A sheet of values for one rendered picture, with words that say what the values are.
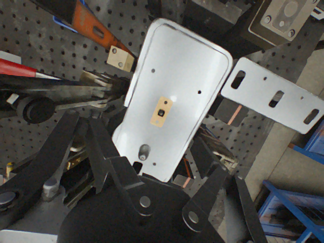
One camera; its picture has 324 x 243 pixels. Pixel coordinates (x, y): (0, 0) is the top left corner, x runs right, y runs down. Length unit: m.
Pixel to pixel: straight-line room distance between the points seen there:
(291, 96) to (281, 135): 1.58
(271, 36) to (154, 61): 0.24
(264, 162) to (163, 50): 1.96
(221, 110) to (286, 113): 0.17
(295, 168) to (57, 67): 2.62
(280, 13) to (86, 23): 0.32
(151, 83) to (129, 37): 0.38
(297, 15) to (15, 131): 1.19
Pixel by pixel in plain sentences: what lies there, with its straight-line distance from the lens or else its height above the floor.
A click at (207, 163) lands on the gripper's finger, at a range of 0.17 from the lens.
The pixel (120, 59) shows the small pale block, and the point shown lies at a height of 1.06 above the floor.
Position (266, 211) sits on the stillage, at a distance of 2.43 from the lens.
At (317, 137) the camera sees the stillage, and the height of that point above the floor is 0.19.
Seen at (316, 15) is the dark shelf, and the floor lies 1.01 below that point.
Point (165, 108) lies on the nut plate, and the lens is 0.32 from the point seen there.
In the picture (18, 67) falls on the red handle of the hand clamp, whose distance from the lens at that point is 0.29.
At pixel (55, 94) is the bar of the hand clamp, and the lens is 0.22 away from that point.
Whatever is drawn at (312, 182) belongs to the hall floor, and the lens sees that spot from 2.78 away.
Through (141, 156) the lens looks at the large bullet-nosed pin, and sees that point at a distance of 0.34.
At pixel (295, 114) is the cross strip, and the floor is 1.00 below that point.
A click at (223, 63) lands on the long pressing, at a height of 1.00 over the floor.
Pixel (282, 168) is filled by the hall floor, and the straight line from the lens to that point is 2.32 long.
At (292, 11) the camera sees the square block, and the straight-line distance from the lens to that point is 0.37.
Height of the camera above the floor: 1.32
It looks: 72 degrees down
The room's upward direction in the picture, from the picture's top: 179 degrees counter-clockwise
